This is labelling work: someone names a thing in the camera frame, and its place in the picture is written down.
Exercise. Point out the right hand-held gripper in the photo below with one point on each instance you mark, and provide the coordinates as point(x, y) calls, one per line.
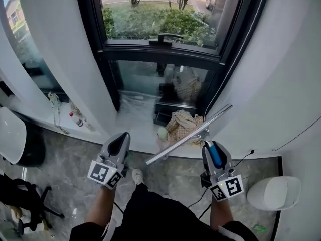
point(230, 187)

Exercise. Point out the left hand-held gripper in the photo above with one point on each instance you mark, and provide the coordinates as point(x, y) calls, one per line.
point(100, 173)

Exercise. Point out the person's left forearm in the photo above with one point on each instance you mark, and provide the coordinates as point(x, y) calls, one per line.
point(100, 207)

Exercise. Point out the person's right forearm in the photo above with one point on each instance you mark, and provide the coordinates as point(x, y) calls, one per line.
point(222, 215)

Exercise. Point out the person's white shoe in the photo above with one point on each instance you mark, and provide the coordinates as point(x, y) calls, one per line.
point(137, 176)

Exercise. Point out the clear plastic sheet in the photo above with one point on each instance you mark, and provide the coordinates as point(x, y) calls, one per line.
point(135, 109)

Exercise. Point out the white bottle red cap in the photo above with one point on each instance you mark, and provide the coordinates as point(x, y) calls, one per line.
point(77, 121)

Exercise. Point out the beige checkered cloth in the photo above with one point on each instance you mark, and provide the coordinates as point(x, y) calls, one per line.
point(180, 124)

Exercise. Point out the black flat box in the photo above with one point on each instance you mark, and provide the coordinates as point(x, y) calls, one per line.
point(163, 117)

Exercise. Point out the white rounded toilet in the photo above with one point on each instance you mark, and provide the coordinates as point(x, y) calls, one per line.
point(276, 193)

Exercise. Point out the person's black clothing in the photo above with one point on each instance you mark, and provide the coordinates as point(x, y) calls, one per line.
point(160, 215)

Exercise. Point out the small window pane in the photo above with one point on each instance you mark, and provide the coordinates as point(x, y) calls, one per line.
point(140, 76)

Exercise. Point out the green bottle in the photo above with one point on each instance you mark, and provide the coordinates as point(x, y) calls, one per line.
point(258, 228)

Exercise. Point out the white shell chair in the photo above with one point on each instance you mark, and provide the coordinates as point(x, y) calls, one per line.
point(11, 134)

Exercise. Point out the black swivel chair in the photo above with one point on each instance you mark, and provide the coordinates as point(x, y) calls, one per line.
point(17, 192)

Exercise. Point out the green hedge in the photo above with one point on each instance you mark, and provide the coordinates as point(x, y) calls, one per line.
point(155, 21)

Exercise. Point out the narrow dark framed window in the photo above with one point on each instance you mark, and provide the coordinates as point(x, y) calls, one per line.
point(15, 21)

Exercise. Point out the wall socket with plug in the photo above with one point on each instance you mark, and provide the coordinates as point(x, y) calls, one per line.
point(252, 151)

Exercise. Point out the grey wall conduit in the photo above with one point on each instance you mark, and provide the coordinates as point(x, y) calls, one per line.
point(296, 137)

